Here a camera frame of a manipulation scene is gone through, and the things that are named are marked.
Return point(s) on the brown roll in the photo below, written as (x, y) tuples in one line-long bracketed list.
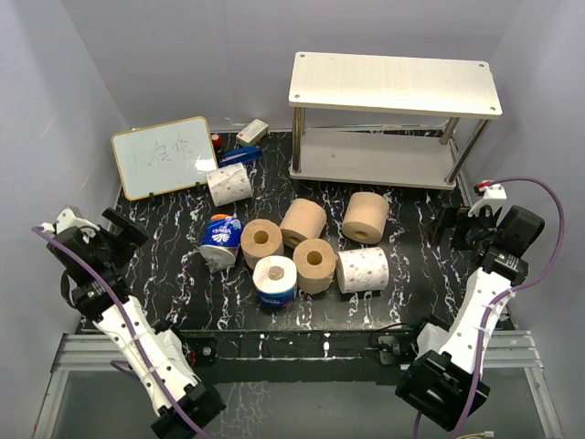
[(260, 238), (365, 218), (303, 220), (315, 262)]

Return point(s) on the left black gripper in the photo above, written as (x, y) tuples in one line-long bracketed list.
[(131, 231)]

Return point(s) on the blue wrapped roll lying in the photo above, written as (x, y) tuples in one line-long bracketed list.
[(220, 245)]

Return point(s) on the small red cap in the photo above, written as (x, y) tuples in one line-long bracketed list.
[(216, 140)]

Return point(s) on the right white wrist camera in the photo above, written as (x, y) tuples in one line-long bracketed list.
[(492, 198)]

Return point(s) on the blue stapler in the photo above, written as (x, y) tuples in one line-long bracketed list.
[(242, 155)]

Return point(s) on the small framed whiteboard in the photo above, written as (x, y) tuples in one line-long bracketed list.
[(164, 158)]

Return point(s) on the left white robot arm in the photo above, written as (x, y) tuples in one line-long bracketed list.
[(92, 283)]

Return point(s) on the white red-dotted roll rear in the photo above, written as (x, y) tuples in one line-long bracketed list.
[(229, 184)]

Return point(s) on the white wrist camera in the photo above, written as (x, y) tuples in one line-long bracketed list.
[(70, 217), (492, 198)]

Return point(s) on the blue wrapped roll upright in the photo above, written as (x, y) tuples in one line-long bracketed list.
[(275, 279)]

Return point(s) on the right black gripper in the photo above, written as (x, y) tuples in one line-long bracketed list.
[(458, 218)]

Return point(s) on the white red-dotted roll right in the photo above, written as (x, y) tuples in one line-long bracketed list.
[(362, 270)]

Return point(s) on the white green cardboard box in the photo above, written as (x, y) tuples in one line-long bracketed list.
[(252, 133)]

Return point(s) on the white two-tier shelf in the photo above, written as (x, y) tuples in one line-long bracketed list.
[(462, 92)]

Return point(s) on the aluminium front rail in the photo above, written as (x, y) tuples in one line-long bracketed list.
[(290, 356)]

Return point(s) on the white red-dotted roll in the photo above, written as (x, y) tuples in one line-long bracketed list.
[(362, 270), (229, 184)]

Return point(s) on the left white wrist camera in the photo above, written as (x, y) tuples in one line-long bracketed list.
[(70, 217)]

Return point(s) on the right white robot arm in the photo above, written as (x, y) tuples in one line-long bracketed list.
[(444, 380)]

